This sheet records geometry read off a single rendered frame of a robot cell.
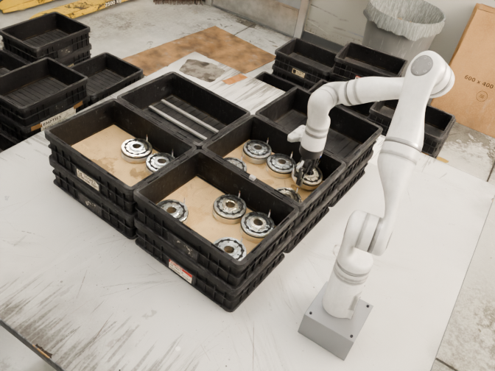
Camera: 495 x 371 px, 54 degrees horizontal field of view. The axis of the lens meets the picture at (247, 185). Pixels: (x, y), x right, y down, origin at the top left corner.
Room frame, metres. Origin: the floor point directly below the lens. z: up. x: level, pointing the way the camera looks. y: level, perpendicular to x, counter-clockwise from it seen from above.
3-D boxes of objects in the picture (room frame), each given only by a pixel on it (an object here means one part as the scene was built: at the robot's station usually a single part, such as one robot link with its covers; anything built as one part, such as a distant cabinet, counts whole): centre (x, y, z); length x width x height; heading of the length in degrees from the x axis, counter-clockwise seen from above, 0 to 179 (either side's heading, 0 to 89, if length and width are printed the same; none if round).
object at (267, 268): (1.02, 0.08, 0.76); 0.40 x 0.30 x 0.12; 60
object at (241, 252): (0.90, 0.02, 0.86); 0.10 x 0.10 x 0.01
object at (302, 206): (1.28, -0.07, 0.92); 0.40 x 0.30 x 0.02; 60
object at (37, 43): (2.49, 1.28, 0.37); 0.40 x 0.30 x 0.45; 154
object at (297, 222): (1.28, -0.07, 0.87); 0.40 x 0.30 x 0.11; 60
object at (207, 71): (2.16, 0.33, 0.71); 0.22 x 0.19 x 0.01; 64
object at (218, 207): (1.08, 0.04, 0.86); 0.10 x 0.10 x 0.01
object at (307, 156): (1.26, -0.18, 0.97); 0.08 x 0.08 x 0.09
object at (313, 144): (1.27, -0.16, 1.04); 0.11 x 0.09 x 0.06; 59
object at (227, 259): (1.02, 0.08, 0.92); 0.40 x 0.30 x 0.02; 60
